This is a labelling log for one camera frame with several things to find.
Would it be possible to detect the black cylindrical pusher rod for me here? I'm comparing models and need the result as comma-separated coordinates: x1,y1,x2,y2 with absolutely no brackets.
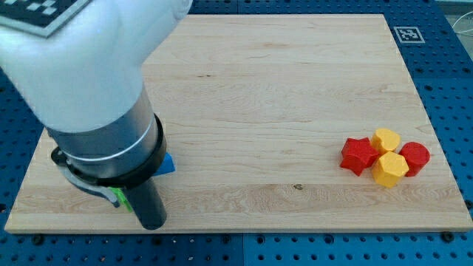
123,178,167,230

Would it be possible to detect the black ring tool flange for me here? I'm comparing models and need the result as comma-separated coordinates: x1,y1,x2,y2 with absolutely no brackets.
50,115,167,208

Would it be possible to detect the blue cube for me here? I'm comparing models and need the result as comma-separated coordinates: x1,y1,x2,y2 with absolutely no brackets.
153,153,175,176

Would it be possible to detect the fiducial tag on arm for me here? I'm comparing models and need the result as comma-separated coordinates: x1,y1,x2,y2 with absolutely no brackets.
1,0,91,38

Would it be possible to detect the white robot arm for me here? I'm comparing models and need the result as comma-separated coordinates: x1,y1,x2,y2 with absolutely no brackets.
1,0,193,230

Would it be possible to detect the green block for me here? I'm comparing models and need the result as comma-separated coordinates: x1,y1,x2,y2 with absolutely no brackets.
109,187,133,213

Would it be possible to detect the wooden board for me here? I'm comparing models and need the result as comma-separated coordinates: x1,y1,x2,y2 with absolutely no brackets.
4,13,473,235

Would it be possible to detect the red star block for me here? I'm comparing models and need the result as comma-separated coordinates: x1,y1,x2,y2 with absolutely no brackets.
339,137,380,176

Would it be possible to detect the yellow heart block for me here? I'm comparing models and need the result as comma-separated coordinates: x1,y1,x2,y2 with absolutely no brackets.
370,128,401,154

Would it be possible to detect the yellow hexagon block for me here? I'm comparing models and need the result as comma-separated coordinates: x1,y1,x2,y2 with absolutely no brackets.
371,151,409,188

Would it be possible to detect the red cylinder block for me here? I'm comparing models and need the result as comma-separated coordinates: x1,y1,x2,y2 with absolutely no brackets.
399,142,431,177

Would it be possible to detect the white fiducial marker tag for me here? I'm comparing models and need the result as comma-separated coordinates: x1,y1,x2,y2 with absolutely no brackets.
394,26,425,44

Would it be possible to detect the white cable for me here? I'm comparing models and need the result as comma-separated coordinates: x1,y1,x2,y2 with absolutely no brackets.
451,10,473,38

